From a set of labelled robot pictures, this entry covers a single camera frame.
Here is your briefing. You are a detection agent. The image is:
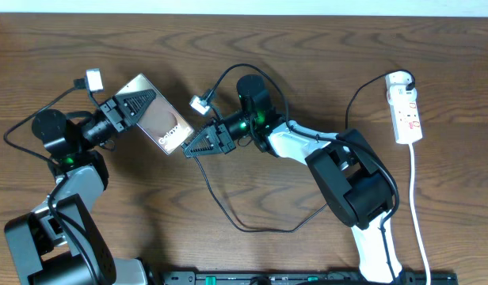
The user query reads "rose gold Galaxy smartphone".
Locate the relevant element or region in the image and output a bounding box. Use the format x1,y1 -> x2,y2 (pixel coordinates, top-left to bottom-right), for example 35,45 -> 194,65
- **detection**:
116,74 -> 194,155

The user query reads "black USB charging cable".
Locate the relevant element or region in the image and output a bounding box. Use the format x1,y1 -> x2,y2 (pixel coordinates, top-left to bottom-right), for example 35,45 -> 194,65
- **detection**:
181,69 -> 417,234

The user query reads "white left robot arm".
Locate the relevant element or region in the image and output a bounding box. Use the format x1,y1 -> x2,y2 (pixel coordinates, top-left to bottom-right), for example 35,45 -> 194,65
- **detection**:
4,89 -> 162,284

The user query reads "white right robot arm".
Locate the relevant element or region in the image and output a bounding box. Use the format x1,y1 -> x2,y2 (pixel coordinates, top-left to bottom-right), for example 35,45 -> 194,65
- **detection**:
183,74 -> 402,283

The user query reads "white power strip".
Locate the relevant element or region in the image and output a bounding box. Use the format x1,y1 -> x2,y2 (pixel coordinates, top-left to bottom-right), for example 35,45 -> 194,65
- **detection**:
385,71 -> 423,145

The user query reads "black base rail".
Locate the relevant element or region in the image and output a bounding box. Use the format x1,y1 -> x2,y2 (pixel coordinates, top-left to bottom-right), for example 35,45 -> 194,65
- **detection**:
161,271 -> 459,285

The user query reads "white power strip cord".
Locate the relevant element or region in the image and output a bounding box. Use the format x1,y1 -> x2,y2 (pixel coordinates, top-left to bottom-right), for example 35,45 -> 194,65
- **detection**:
407,142 -> 432,285

